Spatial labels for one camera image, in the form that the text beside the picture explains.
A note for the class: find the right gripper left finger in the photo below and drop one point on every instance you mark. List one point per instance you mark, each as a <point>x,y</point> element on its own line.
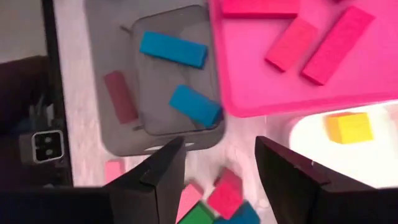
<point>155,193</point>

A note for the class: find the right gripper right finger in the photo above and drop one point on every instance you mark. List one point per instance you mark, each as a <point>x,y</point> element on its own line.
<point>289,180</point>

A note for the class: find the green rectangular block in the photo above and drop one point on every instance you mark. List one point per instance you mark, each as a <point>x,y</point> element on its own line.
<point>197,216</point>

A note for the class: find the red arch block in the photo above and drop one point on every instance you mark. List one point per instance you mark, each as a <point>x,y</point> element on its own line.
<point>225,194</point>

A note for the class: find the yellow cube block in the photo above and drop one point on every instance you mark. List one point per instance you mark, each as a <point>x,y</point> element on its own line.
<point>349,127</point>

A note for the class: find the blue rectangular block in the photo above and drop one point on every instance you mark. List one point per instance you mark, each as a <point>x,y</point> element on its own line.
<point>174,49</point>
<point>196,105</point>

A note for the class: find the red rectangular block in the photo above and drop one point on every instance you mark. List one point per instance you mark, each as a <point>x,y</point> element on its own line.
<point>290,45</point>
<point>120,98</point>
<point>337,46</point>
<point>261,7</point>

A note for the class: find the white plastic bin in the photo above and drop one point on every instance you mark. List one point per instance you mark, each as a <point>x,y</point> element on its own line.
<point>311,161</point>

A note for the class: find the pink rectangular block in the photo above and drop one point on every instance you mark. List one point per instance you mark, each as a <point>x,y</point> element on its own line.
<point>114,171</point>
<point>188,200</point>

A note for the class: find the chunky blue block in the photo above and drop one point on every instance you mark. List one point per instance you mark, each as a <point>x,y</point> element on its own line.
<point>245,216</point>

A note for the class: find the large pink-red plastic bin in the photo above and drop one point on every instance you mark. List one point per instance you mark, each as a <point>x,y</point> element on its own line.
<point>248,77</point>

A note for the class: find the gray translucent plastic bin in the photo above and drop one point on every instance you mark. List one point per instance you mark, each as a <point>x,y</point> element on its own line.
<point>118,31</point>

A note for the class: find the table-level camera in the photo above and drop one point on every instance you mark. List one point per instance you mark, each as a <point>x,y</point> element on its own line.
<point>48,146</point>

